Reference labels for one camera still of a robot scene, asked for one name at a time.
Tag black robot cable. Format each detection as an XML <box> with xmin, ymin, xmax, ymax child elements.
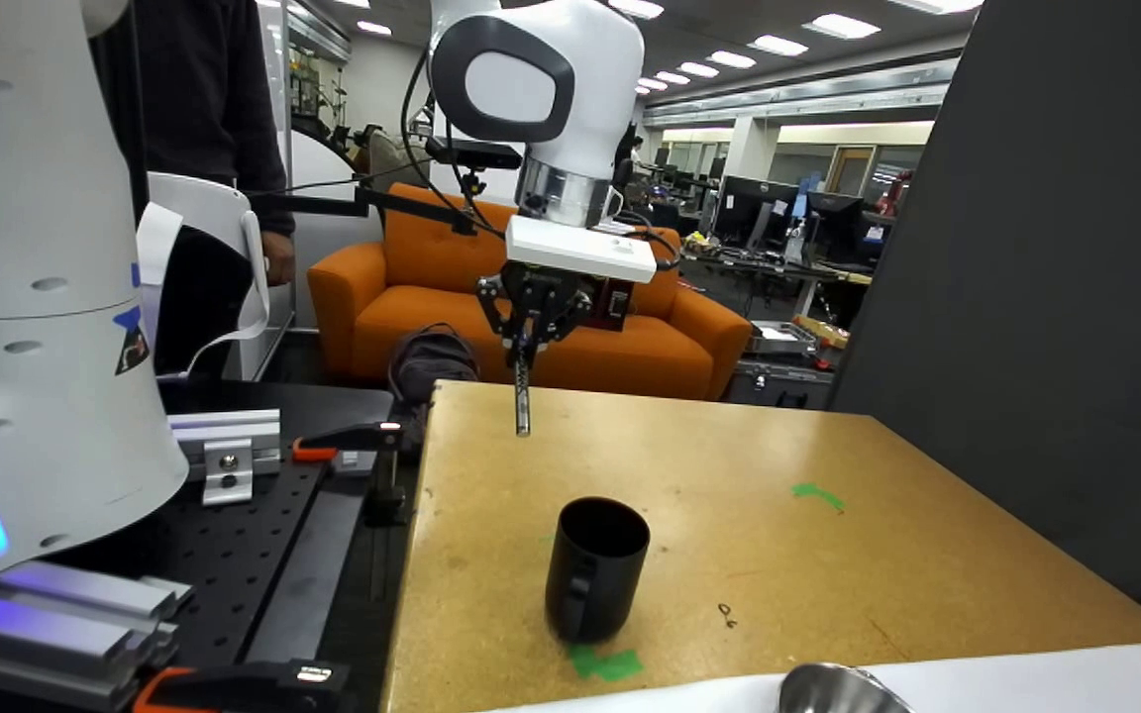
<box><xmin>395</xmin><ymin>49</ymin><xmax>514</xmax><ymax>244</ymax></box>

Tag person's bare hand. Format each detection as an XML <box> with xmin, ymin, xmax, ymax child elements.
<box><xmin>257</xmin><ymin>231</ymin><xmax>300</xmax><ymax>288</ymax></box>

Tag orange and black clamp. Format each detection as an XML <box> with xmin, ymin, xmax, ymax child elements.
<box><xmin>131</xmin><ymin>659</ymin><xmax>358</xmax><ymax>713</ymax></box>

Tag black computer monitor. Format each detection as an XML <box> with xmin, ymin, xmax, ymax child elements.
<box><xmin>813</xmin><ymin>195</ymin><xmax>886</xmax><ymax>269</ymax></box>
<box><xmin>714</xmin><ymin>175</ymin><xmax>800</xmax><ymax>248</ymax></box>

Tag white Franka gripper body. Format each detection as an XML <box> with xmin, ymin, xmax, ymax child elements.
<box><xmin>499</xmin><ymin>210</ymin><xmax>663</xmax><ymax>292</ymax></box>

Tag silver angle bracket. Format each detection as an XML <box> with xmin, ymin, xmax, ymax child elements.
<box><xmin>198</xmin><ymin>436</ymin><xmax>261</xmax><ymax>512</ymax></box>

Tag short aluminium extrusion bar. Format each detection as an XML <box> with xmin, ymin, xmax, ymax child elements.
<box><xmin>165</xmin><ymin>405</ymin><xmax>290</xmax><ymax>474</ymax></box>

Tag black camera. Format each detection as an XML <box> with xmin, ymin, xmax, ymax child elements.
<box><xmin>423</xmin><ymin>134</ymin><xmax>528</xmax><ymax>175</ymax></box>

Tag blue capped marker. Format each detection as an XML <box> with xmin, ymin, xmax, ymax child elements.
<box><xmin>511</xmin><ymin>327</ymin><xmax>539</xmax><ymax>443</ymax></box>

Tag white chair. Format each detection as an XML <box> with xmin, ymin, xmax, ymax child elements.
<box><xmin>131</xmin><ymin>169</ymin><xmax>300</xmax><ymax>388</ymax></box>

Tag black backpack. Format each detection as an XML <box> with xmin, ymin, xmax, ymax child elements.
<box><xmin>384</xmin><ymin>322</ymin><xmax>485</xmax><ymax>406</ymax></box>

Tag black clamp with orange handle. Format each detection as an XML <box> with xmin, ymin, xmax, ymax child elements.
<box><xmin>286</xmin><ymin>418</ymin><xmax>411</xmax><ymax>528</ymax></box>

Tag long aluminium extrusion rails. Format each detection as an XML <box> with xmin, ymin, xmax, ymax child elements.
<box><xmin>0</xmin><ymin>560</ymin><xmax>198</xmax><ymax>713</ymax></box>

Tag black backdrop board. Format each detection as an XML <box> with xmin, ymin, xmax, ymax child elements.
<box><xmin>833</xmin><ymin>0</ymin><xmax>1141</xmax><ymax>632</ymax></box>

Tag orange sofa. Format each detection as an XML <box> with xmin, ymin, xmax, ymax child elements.
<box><xmin>306</xmin><ymin>182</ymin><xmax>758</xmax><ymax>399</ymax></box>

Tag red microwave oven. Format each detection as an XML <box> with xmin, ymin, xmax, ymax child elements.
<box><xmin>592</xmin><ymin>273</ymin><xmax>639</xmax><ymax>334</ymax></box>

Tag person in dark clothing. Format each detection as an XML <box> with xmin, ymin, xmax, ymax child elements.
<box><xmin>86</xmin><ymin>0</ymin><xmax>300</xmax><ymax>379</ymax></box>

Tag metal bowl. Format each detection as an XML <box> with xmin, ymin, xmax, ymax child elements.
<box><xmin>775</xmin><ymin>659</ymin><xmax>914</xmax><ymax>713</ymax></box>

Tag black mug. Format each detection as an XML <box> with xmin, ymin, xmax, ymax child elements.
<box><xmin>544</xmin><ymin>495</ymin><xmax>655</xmax><ymax>649</ymax></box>

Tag rectangular ceiling light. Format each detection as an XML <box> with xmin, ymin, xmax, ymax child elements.
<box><xmin>800</xmin><ymin>8</ymin><xmax>882</xmax><ymax>43</ymax></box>
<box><xmin>746</xmin><ymin>30</ymin><xmax>813</xmax><ymax>63</ymax></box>

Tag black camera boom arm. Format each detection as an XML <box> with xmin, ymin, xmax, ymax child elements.
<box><xmin>248</xmin><ymin>177</ymin><xmax>485</xmax><ymax>240</ymax></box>

